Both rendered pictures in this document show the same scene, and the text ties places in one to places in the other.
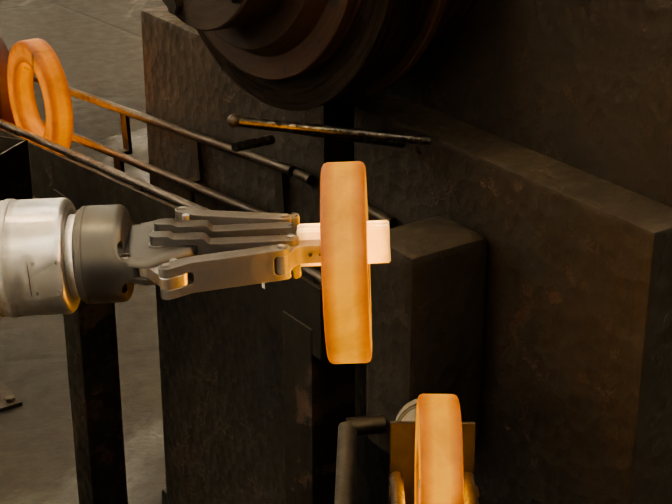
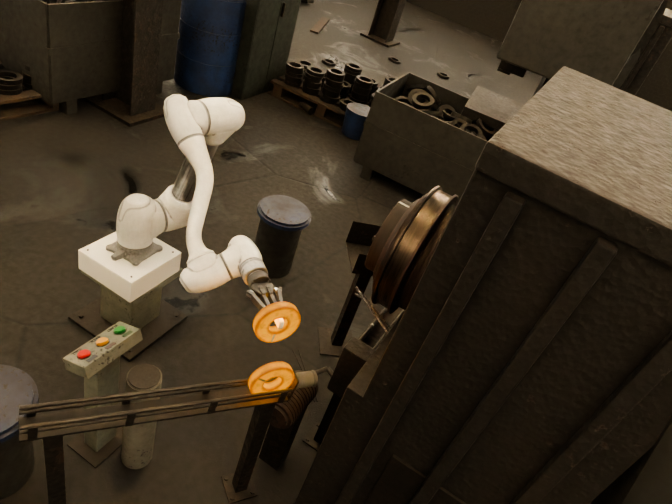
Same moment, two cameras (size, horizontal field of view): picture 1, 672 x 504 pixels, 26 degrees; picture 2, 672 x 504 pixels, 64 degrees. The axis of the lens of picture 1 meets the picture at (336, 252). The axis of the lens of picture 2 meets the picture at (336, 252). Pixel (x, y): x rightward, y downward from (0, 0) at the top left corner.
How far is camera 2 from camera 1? 1.35 m
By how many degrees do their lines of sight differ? 47
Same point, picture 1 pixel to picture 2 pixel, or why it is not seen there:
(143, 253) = (254, 286)
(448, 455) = (261, 371)
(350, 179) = (276, 307)
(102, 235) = (253, 277)
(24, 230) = (247, 265)
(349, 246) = (260, 316)
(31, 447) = not seen: hidden behind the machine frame
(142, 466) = not seen: hidden behind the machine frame
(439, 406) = (275, 365)
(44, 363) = not seen: hidden behind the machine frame
